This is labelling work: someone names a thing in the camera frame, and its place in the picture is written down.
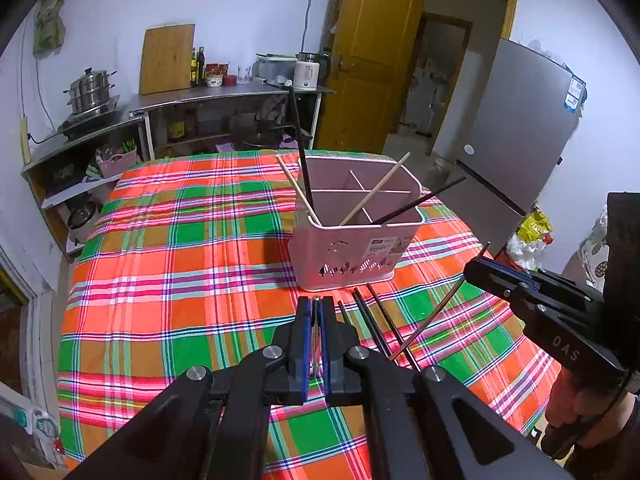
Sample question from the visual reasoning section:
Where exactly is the wooden cutting board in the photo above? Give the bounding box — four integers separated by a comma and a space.
139, 24, 195, 96

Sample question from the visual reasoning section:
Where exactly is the pink utensil holder box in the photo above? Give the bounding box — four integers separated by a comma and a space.
288, 153, 425, 292

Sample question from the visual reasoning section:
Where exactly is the white electric kettle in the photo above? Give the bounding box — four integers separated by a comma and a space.
293, 61, 320, 91

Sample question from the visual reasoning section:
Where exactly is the light wooden chopstick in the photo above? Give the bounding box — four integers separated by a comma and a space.
276, 155, 322, 226
338, 152, 411, 226

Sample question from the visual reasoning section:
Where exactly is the pink basket on shelf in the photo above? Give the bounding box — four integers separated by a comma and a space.
96, 151, 138, 178

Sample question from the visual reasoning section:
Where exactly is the white plastic bag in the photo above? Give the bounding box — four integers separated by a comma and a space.
506, 233, 553, 271

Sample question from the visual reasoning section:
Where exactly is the green cloth hanging on wall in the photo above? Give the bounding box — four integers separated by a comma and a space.
34, 0, 66, 58

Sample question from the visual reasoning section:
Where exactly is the steel steamer pot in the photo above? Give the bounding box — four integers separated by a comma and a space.
64, 67, 116, 115

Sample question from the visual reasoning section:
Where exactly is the dark oil bottle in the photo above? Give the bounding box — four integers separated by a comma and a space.
196, 47, 205, 87

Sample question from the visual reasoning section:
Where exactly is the red jar on counter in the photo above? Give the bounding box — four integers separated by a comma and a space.
222, 75, 236, 87

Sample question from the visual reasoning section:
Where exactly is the light wooden chopstick centre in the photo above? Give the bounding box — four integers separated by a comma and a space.
338, 152, 411, 226

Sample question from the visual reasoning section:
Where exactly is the person's hand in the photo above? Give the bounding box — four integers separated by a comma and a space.
544, 368, 637, 448

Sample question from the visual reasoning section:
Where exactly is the black chopstick leaning right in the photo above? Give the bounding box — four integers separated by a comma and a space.
372, 176, 466, 226

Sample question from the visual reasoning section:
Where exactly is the light wooden chopstick left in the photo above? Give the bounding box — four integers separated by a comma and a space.
276, 155, 322, 226

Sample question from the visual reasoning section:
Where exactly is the yellow snack bag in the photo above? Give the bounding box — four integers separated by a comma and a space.
516, 209, 553, 243

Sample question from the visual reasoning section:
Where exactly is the short black chopstick on table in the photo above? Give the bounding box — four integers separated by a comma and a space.
337, 300, 352, 326

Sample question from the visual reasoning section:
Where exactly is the dark brown chopstick on table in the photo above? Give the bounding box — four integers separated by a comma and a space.
366, 283, 421, 372

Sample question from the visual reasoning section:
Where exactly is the rice cooker on lower shelf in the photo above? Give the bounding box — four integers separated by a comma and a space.
66, 200, 102, 244

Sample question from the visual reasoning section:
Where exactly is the metal kitchen counter shelf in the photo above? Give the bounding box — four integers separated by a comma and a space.
22, 78, 329, 259

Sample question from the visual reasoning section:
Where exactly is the silver refrigerator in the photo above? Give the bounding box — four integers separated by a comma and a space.
439, 39, 587, 256

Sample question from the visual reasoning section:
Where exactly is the clear storage box on counter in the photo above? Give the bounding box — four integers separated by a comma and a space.
253, 53, 297, 84

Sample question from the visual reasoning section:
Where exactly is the wooden door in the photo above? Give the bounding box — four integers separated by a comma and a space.
314, 0, 424, 154

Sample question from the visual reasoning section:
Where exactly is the black chopstick upright in holder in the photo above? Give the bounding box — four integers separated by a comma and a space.
288, 84, 314, 212

